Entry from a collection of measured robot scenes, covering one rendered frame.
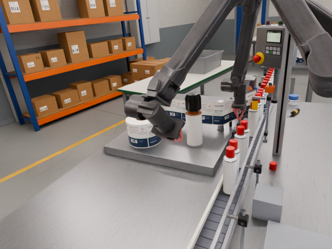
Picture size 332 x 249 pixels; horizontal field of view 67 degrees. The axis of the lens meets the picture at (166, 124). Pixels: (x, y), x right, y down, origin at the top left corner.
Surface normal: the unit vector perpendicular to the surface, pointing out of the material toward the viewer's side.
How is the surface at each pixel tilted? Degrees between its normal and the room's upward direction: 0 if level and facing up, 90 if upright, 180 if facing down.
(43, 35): 90
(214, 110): 90
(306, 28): 48
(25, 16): 90
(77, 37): 90
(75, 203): 0
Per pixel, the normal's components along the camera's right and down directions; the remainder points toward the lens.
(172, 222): -0.08, -0.91
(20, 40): 0.78, 0.19
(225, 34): -0.62, 0.37
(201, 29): -0.50, -0.27
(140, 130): -0.15, 0.41
